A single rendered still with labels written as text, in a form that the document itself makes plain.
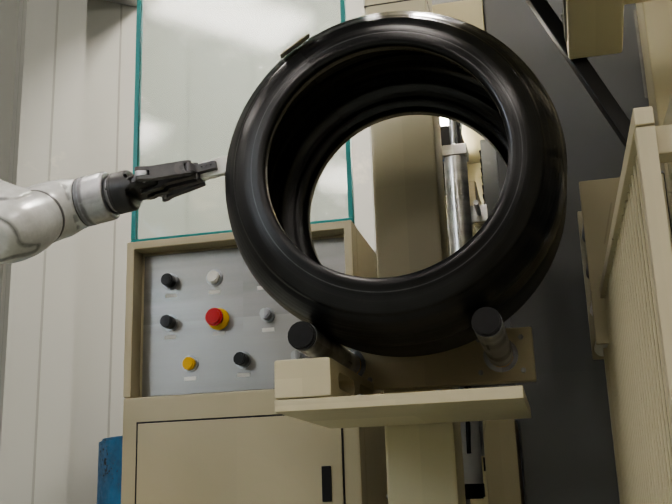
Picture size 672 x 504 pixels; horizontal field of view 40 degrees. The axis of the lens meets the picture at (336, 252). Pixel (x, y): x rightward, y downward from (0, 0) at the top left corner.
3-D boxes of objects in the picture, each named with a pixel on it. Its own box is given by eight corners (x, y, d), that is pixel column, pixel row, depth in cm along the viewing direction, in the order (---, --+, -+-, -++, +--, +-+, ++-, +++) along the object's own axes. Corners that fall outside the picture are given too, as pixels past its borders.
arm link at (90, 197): (94, 186, 173) (123, 179, 172) (99, 232, 171) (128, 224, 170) (70, 170, 165) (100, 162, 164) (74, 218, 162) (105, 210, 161)
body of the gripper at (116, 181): (100, 167, 164) (149, 154, 162) (121, 183, 172) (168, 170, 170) (104, 207, 162) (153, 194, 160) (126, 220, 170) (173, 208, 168)
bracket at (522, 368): (323, 395, 176) (322, 343, 179) (536, 382, 168) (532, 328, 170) (319, 393, 173) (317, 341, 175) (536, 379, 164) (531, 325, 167)
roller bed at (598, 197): (592, 360, 178) (576, 212, 186) (673, 354, 175) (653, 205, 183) (596, 344, 160) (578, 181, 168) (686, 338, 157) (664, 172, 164)
